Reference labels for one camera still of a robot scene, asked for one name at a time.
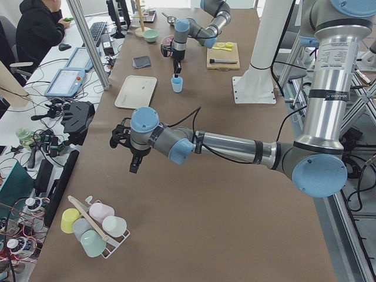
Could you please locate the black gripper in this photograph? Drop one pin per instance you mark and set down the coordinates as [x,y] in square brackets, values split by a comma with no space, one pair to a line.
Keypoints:
[177,56]
[138,153]

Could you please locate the blue plastic cup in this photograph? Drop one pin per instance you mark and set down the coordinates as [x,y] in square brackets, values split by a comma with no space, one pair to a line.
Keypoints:
[177,84]

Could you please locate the pink bowl of ice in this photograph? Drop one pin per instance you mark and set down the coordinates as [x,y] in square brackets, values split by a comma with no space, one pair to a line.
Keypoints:
[167,40]

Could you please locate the steel ice scoop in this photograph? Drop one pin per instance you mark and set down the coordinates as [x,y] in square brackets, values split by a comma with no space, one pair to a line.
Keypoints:
[170,19]

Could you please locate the wooden cup tree stand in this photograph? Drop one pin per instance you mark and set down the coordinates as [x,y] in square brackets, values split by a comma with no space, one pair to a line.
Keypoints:
[140,31]

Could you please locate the pink plastic cup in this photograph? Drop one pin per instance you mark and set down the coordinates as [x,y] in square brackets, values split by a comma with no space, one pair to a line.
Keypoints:
[99,211]

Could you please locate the grey plastic cup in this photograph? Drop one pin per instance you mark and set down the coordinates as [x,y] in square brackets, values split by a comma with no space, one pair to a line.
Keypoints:
[80,226]

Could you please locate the yellow plastic cup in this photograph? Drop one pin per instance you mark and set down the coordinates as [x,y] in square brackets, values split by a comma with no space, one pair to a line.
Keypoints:
[69,216]

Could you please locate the teal plastic cup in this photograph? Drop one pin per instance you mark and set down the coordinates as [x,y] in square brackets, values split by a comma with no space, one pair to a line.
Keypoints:
[92,243]

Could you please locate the steel muddler black tip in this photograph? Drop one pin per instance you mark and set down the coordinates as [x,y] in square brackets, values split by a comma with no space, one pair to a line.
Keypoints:
[222,61]

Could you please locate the grey folded cloth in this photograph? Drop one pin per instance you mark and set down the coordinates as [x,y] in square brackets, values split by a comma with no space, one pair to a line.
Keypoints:
[141,62]

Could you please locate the mint green bowl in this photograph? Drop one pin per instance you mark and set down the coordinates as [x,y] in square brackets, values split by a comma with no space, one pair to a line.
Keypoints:
[150,35]

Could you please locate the yellow plastic knife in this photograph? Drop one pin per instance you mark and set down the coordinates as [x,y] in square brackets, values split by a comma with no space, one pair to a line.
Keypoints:
[222,49]

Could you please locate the wooden cutting board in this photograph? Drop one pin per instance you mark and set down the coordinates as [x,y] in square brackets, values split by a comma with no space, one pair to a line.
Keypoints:
[218,54]

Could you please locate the cream rabbit tray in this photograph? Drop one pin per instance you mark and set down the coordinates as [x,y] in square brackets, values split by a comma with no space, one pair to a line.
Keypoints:
[136,92]

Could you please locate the black keyboard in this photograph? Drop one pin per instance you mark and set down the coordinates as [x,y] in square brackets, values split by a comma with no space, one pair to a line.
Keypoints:
[96,30]

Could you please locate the teach pendant far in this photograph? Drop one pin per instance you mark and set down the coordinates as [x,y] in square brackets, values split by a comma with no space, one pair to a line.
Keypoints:
[80,59]

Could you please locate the teach pendant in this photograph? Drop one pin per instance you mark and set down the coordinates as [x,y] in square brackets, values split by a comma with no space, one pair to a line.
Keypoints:
[66,83]
[80,59]

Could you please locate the teach pendant near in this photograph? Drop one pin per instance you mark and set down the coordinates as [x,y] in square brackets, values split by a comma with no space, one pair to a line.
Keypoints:
[66,83]

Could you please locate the person in black hoodie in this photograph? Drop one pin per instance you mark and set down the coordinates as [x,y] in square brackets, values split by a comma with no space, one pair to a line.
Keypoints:
[40,28]

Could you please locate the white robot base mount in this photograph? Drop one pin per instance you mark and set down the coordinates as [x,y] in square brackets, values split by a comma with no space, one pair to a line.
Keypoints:
[256,84]

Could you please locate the white wire cup rack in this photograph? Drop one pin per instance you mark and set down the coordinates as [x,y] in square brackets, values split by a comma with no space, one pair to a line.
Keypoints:
[112,243]

